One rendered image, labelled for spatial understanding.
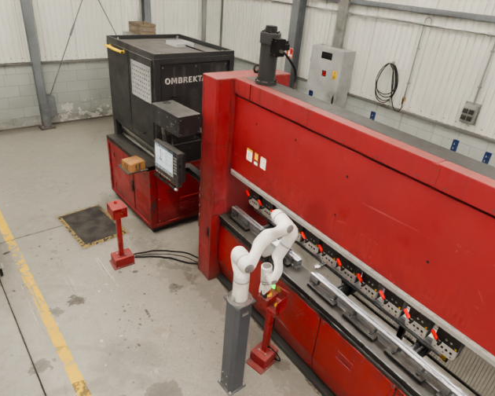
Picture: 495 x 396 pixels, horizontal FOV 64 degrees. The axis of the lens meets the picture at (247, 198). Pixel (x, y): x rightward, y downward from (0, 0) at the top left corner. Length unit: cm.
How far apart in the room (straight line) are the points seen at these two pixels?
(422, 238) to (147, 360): 262
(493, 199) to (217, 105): 236
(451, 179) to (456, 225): 27
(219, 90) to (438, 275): 231
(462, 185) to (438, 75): 493
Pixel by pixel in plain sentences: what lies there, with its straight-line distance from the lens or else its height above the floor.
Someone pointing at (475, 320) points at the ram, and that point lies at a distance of 267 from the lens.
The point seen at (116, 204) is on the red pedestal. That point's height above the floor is 80.
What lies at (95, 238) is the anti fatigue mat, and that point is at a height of 2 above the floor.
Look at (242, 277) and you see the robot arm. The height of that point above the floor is 125.
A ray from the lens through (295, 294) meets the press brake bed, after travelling 355.
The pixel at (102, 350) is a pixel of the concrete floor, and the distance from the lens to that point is 415.
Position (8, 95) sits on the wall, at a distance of 925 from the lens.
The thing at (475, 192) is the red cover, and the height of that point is 223.
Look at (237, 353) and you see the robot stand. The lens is 339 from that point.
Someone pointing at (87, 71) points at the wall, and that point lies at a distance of 954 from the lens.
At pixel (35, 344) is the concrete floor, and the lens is 437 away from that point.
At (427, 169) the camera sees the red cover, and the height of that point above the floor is 224.
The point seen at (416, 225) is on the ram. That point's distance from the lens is 262.
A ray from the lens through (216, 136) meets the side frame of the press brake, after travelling 381.
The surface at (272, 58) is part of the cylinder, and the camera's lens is 353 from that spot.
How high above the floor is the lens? 312
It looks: 29 degrees down
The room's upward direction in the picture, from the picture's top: 5 degrees clockwise
